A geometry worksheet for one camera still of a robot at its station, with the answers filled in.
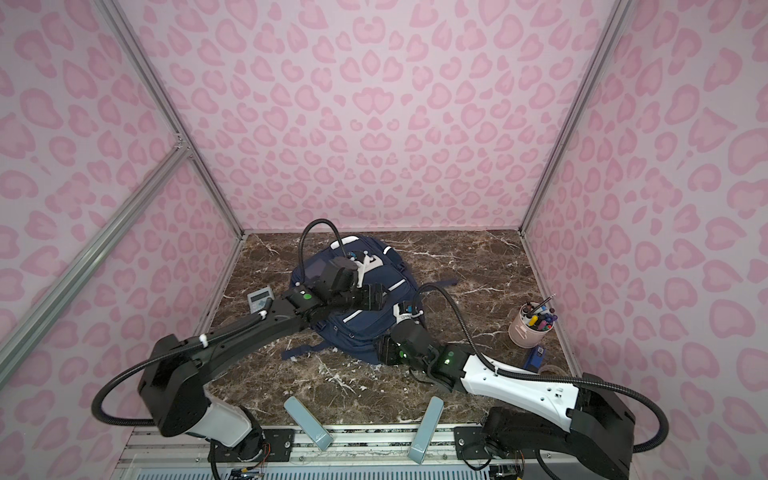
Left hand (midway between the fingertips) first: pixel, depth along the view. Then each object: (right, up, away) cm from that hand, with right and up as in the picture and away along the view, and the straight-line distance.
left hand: (382, 287), depth 80 cm
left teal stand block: (-14, -35, -9) cm, 39 cm away
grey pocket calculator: (-42, -6, +19) cm, 47 cm away
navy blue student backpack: (-8, -13, +3) cm, 16 cm away
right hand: (0, -14, -4) cm, 14 cm away
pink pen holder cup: (+41, -10, +1) cm, 42 cm away
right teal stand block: (+11, -33, -8) cm, 36 cm away
